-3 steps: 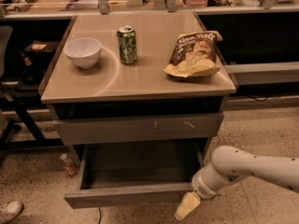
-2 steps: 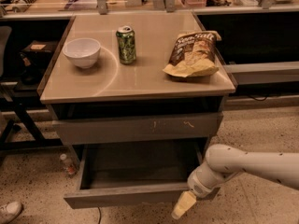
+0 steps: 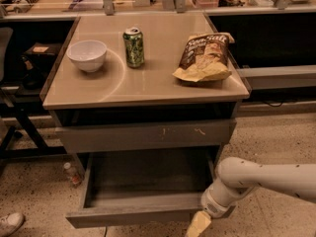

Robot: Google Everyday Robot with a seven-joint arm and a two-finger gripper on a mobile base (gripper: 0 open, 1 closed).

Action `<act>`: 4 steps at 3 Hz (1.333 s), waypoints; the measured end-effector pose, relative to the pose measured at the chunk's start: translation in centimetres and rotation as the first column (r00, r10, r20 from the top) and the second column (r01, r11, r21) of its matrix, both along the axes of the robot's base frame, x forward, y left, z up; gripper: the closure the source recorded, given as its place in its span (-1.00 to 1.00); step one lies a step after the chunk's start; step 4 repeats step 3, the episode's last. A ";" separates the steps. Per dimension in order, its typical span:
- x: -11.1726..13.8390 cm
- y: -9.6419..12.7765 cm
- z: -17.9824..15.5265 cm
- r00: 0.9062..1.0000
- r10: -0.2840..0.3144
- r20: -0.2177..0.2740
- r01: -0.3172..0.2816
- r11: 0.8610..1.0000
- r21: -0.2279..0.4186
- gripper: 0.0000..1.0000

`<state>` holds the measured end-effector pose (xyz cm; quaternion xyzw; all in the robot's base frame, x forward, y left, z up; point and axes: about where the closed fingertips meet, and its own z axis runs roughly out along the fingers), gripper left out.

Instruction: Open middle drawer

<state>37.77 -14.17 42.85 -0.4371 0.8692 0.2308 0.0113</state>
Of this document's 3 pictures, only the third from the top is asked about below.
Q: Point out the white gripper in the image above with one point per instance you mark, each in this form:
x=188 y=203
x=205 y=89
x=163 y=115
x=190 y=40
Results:
x=213 y=205

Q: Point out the grey drawer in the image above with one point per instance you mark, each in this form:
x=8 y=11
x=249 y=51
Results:
x=142 y=186
x=150 y=135

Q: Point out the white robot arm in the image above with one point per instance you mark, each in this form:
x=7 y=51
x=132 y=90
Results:
x=237 y=177

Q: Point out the grey top drawer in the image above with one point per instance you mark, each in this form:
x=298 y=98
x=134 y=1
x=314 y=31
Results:
x=150 y=135

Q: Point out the grey drawer cabinet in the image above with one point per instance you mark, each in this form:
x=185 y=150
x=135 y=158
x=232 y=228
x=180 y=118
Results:
x=119 y=94

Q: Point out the plastic water bottle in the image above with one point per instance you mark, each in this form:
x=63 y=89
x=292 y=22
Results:
x=72 y=174

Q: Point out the brown chip bag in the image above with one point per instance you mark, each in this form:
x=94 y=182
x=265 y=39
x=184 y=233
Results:
x=205 y=58

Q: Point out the white sneaker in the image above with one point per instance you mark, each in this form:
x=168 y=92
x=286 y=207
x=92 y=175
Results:
x=10 y=223

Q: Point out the green soda can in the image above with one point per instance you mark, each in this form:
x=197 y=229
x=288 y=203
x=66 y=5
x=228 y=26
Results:
x=134 y=49

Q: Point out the white bowl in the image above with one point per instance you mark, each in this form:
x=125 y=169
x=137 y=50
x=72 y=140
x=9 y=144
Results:
x=87 y=55

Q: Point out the black box with label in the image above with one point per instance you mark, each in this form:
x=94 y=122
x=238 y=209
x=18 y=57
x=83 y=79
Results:
x=44 y=49

